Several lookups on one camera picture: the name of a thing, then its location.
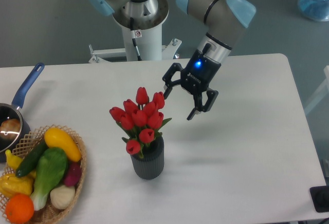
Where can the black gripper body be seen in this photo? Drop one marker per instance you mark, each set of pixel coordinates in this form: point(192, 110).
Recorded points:
point(198, 73)

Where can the red tulip bouquet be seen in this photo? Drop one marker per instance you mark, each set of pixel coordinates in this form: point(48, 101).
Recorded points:
point(141, 120)

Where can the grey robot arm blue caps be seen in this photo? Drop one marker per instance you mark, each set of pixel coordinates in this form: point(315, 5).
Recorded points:
point(141, 22)

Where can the dark grey ribbed vase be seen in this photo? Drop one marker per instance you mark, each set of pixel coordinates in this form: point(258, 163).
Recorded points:
point(152, 163)

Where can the yellow squash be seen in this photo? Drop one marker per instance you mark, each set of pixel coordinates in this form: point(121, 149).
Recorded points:
point(55, 137)

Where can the purple red radish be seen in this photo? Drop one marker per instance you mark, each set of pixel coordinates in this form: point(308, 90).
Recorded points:
point(73, 174)

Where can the black device at edge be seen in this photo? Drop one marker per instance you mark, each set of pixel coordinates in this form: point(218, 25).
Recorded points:
point(319, 196)

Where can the green bok choy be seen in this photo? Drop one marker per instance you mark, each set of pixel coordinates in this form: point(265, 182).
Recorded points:
point(49, 172)

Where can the dark green cucumber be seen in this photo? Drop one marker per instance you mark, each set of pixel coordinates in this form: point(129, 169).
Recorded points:
point(30, 162)

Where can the woven wicker basket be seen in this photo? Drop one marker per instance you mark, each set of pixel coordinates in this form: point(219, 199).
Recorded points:
point(48, 214)

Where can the white garlic bulb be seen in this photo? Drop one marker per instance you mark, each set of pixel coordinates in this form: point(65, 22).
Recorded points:
point(62, 196)

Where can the brown bread roll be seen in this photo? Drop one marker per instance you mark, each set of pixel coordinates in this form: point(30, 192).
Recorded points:
point(10, 129)

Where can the small yellow banana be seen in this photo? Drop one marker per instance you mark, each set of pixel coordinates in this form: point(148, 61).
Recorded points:
point(12, 160)

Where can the yellow bumpy gourd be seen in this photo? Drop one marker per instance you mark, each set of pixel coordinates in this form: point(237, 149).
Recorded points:
point(11, 185)

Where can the orange fruit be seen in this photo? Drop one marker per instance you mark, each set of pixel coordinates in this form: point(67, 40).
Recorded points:
point(19, 209)

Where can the white frame at right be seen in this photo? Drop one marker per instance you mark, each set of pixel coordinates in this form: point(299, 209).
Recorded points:
point(317, 95)

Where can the blue handled saucepan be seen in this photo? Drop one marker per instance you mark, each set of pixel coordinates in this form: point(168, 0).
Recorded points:
point(12, 111)

